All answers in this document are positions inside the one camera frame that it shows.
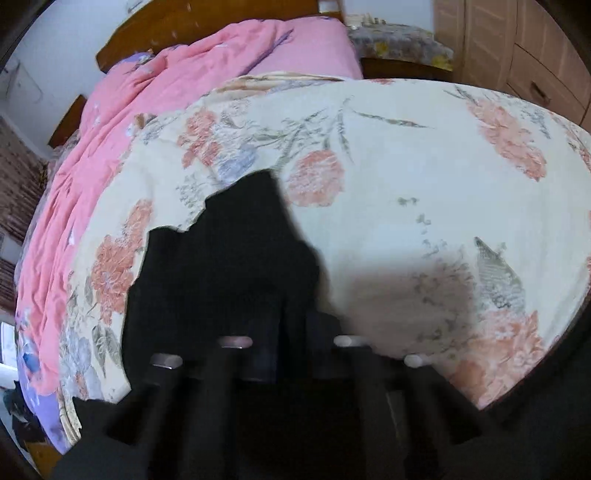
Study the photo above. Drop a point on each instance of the pink pillow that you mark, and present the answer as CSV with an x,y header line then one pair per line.
x,y
314,53

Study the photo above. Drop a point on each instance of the brown wooden headboard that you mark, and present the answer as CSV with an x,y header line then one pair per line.
x,y
194,23

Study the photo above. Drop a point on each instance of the black pants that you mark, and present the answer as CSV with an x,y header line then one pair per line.
x,y
221,258

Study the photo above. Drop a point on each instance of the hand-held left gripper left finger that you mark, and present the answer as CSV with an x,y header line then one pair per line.
x,y
231,369

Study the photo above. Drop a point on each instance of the light wooden wardrobe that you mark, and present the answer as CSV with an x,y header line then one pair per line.
x,y
521,41

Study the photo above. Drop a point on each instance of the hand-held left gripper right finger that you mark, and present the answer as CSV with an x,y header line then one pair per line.
x,y
364,374

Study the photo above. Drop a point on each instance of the pink quilt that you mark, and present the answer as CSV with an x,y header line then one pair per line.
x,y
106,147

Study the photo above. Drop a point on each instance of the cream floral bed blanket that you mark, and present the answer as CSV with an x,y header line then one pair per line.
x,y
392,184

